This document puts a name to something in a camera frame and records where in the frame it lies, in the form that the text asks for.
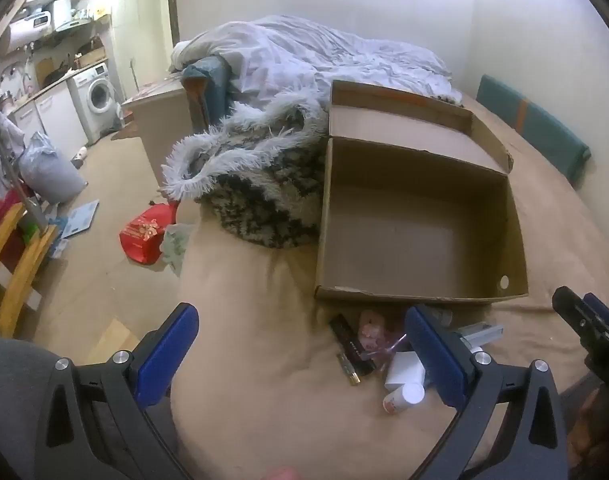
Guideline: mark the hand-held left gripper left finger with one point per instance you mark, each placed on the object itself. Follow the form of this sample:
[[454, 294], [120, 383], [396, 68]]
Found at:
[[169, 355]]

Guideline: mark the white remote control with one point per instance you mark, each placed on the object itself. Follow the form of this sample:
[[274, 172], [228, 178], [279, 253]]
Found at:
[[479, 334]]

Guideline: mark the grey garbage bag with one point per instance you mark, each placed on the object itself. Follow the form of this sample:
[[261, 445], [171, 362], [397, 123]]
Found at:
[[49, 167]]

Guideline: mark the person's grey trouser leg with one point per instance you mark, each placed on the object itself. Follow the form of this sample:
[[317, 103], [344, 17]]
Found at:
[[12, 410]]

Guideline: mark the green and white plastic bag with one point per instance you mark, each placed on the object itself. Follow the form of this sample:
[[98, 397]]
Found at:
[[177, 247]]

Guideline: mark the teal cushion with brown underside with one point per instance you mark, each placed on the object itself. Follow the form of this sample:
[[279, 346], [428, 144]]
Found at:
[[204, 85]]

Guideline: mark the white crumpled duvet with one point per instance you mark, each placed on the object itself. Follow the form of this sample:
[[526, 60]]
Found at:
[[309, 55]]

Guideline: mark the white washing machine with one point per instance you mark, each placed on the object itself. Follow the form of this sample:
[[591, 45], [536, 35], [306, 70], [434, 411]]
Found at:
[[95, 97]]

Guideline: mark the teal cushion with orange stripe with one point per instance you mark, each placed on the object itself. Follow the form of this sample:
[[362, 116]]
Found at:
[[532, 120]]

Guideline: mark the wooden chair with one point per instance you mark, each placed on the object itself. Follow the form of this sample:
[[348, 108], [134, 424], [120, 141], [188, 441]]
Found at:
[[14, 270]]

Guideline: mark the white water heater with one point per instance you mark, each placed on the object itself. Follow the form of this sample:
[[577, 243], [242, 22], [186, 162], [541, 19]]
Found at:
[[27, 30]]

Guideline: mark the white charger plug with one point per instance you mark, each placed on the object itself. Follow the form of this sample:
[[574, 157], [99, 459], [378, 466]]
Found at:
[[404, 367]]

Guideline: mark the black cosmetic tube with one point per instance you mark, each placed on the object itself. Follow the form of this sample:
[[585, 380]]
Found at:
[[352, 340]]

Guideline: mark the light blue bathroom scale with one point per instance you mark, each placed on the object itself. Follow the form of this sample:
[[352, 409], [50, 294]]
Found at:
[[79, 219]]

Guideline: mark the person's right hand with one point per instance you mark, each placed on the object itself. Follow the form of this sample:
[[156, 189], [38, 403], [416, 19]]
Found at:
[[602, 425]]

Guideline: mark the translucent pink scraping tool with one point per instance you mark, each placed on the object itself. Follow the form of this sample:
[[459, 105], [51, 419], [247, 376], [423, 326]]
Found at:
[[377, 331]]

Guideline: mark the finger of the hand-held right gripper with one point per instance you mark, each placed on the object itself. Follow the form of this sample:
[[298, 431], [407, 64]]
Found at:
[[582, 322], [607, 312]]

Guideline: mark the cardboard box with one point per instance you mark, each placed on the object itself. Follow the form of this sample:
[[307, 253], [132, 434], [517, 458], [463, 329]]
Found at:
[[414, 220]]

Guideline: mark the fluffy black and white blanket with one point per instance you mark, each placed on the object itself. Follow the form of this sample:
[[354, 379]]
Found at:
[[254, 180]]

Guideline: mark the white kitchen cabinet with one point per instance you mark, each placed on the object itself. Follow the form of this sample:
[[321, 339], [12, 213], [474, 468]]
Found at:
[[49, 110]]

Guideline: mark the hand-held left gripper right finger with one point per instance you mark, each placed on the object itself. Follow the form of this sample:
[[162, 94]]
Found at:
[[434, 360]]

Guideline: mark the red gift bag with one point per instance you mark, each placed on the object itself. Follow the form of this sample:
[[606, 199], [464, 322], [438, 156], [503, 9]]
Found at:
[[144, 237]]

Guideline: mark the white bedside table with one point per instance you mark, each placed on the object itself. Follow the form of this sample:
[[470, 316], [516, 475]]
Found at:
[[159, 130]]

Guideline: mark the white bottle with pink label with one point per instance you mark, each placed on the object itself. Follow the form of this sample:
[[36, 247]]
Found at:
[[402, 398]]

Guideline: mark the white range hood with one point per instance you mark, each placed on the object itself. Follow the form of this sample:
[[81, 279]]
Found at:
[[64, 12]]

